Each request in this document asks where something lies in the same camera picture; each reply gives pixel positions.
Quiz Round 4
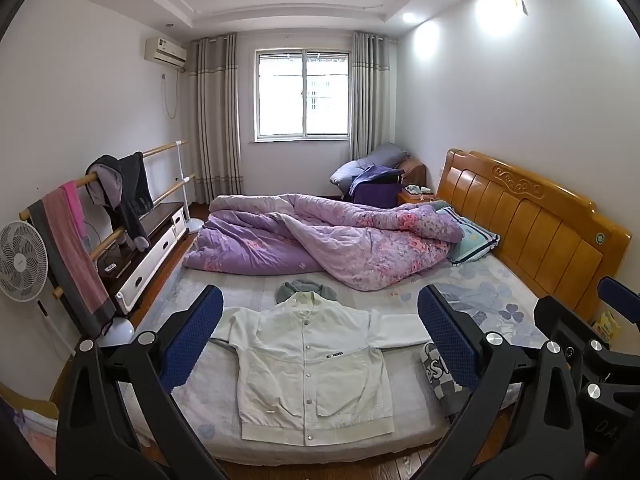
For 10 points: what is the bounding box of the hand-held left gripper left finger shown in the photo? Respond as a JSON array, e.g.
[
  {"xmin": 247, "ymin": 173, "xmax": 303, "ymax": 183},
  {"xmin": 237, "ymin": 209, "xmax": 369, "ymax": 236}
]
[{"xmin": 56, "ymin": 285, "xmax": 231, "ymax": 480}]

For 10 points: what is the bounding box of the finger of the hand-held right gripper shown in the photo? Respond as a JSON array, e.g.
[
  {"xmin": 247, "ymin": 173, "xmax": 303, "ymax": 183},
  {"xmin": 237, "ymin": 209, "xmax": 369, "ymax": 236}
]
[
  {"xmin": 597, "ymin": 276, "xmax": 640, "ymax": 321},
  {"xmin": 533, "ymin": 296, "xmax": 640, "ymax": 377}
]

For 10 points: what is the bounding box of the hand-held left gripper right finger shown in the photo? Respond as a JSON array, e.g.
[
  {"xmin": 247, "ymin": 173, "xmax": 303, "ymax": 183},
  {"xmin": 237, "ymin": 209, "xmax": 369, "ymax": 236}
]
[{"xmin": 415, "ymin": 285, "xmax": 586, "ymax": 480}]

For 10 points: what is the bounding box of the grey zip hoodie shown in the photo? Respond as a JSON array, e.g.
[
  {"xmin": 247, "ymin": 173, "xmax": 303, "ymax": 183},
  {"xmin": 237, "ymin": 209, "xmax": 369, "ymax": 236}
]
[{"xmin": 276, "ymin": 278, "xmax": 337, "ymax": 306}]

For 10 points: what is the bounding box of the white button jacket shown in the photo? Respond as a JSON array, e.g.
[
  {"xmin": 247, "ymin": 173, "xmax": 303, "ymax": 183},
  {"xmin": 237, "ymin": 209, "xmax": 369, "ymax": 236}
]
[{"xmin": 210, "ymin": 292, "xmax": 433, "ymax": 443}]

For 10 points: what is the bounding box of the yellow packet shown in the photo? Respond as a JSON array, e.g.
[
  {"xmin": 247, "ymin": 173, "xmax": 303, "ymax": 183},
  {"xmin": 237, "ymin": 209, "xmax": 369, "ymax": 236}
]
[{"xmin": 592, "ymin": 310, "xmax": 623, "ymax": 343}]

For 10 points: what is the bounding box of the grey printed folded garment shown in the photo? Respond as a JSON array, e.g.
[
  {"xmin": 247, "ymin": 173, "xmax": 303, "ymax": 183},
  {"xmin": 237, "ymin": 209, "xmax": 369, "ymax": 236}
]
[{"xmin": 420, "ymin": 342, "xmax": 481, "ymax": 411}]

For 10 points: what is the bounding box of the bed with floral sheet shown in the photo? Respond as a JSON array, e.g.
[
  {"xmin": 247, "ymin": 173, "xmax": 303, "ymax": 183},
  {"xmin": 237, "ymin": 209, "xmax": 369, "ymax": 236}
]
[{"xmin": 97, "ymin": 240, "xmax": 556, "ymax": 466}]

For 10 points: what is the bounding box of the dark and white cabinet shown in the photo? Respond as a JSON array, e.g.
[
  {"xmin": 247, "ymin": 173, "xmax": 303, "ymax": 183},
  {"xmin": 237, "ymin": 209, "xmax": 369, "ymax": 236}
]
[{"xmin": 95, "ymin": 201, "xmax": 188, "ymax": 316}]

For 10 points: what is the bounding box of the teal striped pillow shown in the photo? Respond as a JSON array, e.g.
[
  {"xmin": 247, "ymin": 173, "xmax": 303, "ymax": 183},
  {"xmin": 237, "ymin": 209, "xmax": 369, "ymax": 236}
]
[{"xmin": 440, "ymin": 205, "xmax": 501, "ymax": 266}]

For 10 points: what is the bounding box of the wooden headboard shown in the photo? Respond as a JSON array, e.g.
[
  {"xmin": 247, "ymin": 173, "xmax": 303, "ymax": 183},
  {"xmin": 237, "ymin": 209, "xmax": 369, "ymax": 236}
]
[{"xmin": 436, "ymin": 148, "xmax": 633, "ymax": 318}]

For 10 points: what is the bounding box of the purple floral quilt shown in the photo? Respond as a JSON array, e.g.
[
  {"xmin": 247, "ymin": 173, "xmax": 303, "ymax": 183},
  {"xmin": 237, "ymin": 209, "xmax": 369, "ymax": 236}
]
[{"xmin": 182, "ymin": 192, "xmax": 466, "ymax": 292}]

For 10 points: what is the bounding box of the wooden nightstand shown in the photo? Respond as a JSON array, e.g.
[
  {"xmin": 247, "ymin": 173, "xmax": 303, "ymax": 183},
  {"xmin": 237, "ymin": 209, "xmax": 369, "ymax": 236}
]
[{"xmin": 397, "ymin": 187, "xmax": 438, "ymax": 207}]

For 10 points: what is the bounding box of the dark hanging jacket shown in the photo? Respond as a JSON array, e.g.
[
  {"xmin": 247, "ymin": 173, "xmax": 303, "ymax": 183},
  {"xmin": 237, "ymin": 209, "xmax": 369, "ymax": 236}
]
[{"xmin": 86, "ymin": 151, "xmax": 155, "ymax": 252}]

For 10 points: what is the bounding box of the grey and pink blanket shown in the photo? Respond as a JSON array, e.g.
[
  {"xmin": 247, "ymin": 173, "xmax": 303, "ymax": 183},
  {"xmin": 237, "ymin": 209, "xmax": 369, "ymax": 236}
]
[{"xmin": 27, "ymin": 187, "xmax": 118, "ymax": 326}]

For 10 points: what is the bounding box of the dark purple cloth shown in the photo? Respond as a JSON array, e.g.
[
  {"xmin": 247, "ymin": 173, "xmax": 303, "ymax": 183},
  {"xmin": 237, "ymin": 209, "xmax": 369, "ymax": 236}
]
[{"xmin": 348, "ymin": 166, "xmax": 405, "ymax": 208}]

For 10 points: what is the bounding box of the brown chair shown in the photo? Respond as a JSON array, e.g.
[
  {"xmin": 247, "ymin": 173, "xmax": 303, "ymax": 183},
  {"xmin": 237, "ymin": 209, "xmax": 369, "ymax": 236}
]
[{"xmin": 400, "ymin": 156, "xmax": 427, "ymax": 191}]

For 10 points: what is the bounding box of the pink towel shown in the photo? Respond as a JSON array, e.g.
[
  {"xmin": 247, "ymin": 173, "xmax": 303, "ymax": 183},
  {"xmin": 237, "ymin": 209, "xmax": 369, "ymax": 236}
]
[{"xmin": 60, "ymin": 181, "xmax": 88, "ymax": 241}]

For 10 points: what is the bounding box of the pink cloth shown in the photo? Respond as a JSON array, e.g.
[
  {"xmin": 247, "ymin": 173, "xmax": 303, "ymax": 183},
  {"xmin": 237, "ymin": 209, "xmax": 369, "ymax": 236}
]
[{"xmin": 15, "ymin": 410, "xmax": 58, "ymax": 463}]

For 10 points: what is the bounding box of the white standing fan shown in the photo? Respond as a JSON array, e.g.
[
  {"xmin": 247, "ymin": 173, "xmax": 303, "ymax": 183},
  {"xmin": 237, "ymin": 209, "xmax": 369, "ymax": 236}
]
[{"xmin": 0, "ymin": 221, "xmax": 68, "ymax": 356}]

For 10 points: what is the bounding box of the wooden double-bar stand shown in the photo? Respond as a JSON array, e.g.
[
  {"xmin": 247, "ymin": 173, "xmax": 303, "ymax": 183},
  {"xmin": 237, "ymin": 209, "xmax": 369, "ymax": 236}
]
[{"xmin": 19, "ymin": 141, "xmax": 203, "ymax": 346}]

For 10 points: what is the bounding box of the grey striped curtain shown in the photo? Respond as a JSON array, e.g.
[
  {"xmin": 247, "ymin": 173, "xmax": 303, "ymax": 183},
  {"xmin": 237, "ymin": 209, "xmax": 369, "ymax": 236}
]
[
  {"xmin": 189, "ymin": 33, "xmax": 246, "ymax": 201},
  {"xmin": 348, "ymin": 31, "xmax": 398, "ymax": 161}
]

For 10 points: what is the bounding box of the air conditioner cord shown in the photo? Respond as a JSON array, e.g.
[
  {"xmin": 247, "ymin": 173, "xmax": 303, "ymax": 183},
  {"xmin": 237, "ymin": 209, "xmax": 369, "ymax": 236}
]
[{"xmin": 161, "ymin": 74, "xmax": 180, "ymax": 120}]

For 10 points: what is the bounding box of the wall air conditioner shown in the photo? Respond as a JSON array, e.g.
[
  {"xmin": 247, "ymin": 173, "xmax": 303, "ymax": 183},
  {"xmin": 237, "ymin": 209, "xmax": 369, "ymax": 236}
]
[{"xmin": 145, "ymin": 37, "xmax": 188, "ymax": 67}]

